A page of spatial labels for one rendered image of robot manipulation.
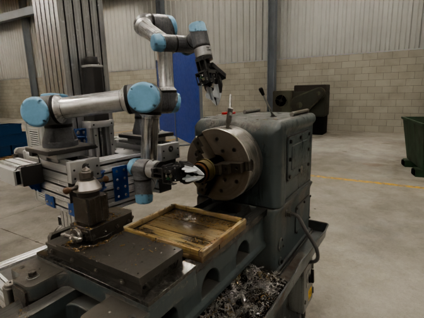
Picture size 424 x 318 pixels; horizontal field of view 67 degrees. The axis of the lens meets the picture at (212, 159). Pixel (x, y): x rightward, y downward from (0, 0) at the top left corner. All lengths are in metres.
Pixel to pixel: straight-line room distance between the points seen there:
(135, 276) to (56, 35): 1.31
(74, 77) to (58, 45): 0.16
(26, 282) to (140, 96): 0.71
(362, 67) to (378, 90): 0.88
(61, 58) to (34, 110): 0.46
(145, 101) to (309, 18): 10.74
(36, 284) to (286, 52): 11.33
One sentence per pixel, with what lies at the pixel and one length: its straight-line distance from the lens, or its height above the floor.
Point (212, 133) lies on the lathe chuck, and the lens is 1.33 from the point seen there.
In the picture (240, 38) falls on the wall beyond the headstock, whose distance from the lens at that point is 12.58.
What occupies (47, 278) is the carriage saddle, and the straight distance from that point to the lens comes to 1.01.
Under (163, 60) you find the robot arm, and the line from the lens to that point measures 1.87.
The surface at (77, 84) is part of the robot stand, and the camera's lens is 1.79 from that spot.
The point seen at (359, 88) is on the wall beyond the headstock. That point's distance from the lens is 11.23.
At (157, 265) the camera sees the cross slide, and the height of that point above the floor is 0.97.
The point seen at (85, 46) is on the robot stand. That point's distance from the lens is 1.85.
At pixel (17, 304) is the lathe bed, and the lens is 1.04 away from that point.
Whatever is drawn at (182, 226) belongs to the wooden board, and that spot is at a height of 0.88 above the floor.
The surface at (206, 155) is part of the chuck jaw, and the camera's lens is 1.29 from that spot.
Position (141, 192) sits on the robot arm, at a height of 0.98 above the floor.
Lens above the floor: 1.39
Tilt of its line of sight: 12 degrees down
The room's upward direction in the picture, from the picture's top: 1 degrees counter-clockwise
